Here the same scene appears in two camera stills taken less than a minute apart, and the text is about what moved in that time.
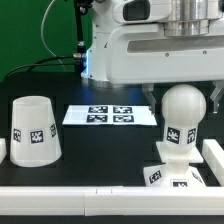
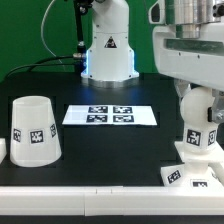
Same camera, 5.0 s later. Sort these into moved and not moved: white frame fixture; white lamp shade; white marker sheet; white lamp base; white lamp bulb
Moved: white lamp base; white lamp bulb
Not moved: white frame fixture; white marker sheet; white lamp shade
